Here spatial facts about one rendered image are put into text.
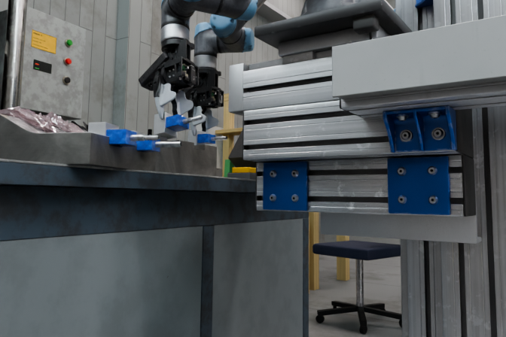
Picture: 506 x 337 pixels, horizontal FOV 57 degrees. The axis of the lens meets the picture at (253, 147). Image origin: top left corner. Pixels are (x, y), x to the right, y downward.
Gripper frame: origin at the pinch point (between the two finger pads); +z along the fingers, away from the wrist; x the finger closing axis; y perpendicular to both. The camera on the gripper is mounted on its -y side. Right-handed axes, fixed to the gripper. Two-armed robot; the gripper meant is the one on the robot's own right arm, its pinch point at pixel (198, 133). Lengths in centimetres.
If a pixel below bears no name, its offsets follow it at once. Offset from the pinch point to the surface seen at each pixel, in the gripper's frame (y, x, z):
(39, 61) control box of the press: -72, -8, -32
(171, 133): 13.8, -29.3, 4.7
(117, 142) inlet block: 25, -57, 11
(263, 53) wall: -221, 437, -185
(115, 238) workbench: 16, -48, 29
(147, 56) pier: -220, 206, -116
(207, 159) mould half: 14.4, -14.5, 10.2
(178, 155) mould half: 14.4, -27.0, 10.0
